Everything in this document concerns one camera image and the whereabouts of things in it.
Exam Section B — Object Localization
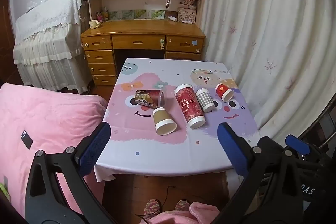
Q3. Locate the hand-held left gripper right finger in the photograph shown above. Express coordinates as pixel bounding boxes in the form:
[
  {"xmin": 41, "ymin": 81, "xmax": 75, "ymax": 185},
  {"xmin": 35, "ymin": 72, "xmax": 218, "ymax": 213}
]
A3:
[{"xmin": 213, "ymin": 122, "xmax": 307, "ymax": 224}]

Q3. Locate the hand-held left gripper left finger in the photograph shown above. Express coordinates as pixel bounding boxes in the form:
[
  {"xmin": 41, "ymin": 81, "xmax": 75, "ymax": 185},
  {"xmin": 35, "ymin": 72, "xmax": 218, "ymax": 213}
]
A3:
[{"xmin": 25, "ymin": 122, "xmax": 113, "ymax": 224}]

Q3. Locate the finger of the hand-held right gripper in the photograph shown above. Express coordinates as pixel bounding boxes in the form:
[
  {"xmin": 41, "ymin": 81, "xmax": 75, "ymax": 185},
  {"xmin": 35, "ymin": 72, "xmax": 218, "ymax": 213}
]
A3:
[{"xmin": 286, "ymin": 135, "xmax": 315, "ymax": 159}]

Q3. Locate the grey checked paper cup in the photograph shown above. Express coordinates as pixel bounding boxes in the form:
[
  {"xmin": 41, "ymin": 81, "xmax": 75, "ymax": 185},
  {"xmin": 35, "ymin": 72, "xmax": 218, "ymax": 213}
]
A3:
[{"xmin": 196, "ymin": 88, "xmax": 215, "ymax": 113}]

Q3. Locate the small red paper cup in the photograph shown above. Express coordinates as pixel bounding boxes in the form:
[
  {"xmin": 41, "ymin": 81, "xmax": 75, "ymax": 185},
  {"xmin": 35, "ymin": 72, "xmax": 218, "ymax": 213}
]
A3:
[{"xmin": 215, "ymin": 83, "xmax": 234, "ymax": 102}]

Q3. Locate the tall red patterned cup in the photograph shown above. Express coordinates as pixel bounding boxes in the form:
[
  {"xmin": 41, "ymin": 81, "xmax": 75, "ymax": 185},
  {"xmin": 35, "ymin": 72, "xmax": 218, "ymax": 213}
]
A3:
[{"xmin": 174, "ymin": 84, "xmax": 206, "ymax": 129}]

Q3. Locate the brown paper cup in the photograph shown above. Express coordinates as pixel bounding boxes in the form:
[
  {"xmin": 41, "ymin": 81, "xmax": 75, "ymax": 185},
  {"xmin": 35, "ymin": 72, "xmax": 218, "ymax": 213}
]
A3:
[{"xmin": 153, "ymin": 107, "xmax": 177, "ymax": 136}]

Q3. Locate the dark wooden chair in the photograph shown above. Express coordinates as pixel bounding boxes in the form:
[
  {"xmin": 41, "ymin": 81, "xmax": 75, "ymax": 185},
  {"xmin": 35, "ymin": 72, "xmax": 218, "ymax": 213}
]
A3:
[{"xmin": 299, "ymin": 98, "xmax": 336, "ymax": 152}]

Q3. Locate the cartoon printed tablecloth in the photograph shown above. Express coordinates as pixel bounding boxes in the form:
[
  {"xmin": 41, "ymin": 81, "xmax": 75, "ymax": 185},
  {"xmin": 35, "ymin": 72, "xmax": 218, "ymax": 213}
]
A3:
[{"xmin": 94, "ymin": 57, "xmax": 261, "ymax": 183}]

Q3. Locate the small black tag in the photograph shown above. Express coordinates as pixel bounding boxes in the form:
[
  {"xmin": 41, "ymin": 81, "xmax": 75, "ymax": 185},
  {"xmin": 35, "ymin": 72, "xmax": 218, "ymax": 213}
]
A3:
[{"xmin": 21, "ymin": 130, "xmax": 33, "ymax": 150}]

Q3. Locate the patterned slipper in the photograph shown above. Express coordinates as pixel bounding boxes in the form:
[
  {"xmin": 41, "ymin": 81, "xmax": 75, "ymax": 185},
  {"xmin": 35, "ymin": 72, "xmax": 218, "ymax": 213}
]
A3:
[
  {"xmin": 175, "ymin": 199, "xmax": 190, "ymax": 212},
  {"xmin": 144, "ymin": 199, "xmax": 161, "ymax": 216}
]

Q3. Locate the white floral curtain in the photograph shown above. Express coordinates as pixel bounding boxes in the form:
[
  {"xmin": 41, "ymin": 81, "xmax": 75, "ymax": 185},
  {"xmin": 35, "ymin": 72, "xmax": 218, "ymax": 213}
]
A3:
[{"xmin": 201, "ymin": 0, "xmax": 336, "ymax": 141}]

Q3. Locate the lace covered piano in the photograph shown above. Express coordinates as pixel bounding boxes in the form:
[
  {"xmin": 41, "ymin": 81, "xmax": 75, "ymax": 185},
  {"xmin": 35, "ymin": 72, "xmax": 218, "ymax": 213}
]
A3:
[{"xmin": 13, "ymin": 0, "xmax": 94, "ymax": 95}]

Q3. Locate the wooden desk with drawers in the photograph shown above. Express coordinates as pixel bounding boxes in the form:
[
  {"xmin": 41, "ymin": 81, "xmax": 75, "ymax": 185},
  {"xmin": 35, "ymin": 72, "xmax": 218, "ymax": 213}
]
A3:
[{"xmin": 80, "ymin": 19, "xmax": 206, "ymax": 86}]

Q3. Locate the pen holder with pens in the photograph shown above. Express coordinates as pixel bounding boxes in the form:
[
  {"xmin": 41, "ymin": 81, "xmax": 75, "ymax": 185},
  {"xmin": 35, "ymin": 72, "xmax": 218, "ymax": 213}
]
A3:
[{"xmin": 96, "ymin": 11, "xmax": 109, "ymax": 23}]

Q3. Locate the printed cardboard box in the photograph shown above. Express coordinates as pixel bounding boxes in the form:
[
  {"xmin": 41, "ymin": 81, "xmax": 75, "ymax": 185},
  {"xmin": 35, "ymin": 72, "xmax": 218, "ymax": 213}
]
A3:
[{"xmin": 177, "ymin": 7, "xmax": 197, "ymax": 24}]

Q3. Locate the brown wooden door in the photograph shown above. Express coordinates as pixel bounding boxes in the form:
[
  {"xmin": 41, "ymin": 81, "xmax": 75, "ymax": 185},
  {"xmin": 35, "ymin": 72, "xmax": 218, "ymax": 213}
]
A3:
[{"xmin": 0, "ymin": 0, "xmax": 17, "ymax": 84}]

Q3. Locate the black floor cable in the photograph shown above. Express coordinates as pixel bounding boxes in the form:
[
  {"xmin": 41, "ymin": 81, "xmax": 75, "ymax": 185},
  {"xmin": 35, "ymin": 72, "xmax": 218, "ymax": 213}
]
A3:
[{"xmin": 135, "ymin": 185, "xmax": 176, "ymax": 220}]

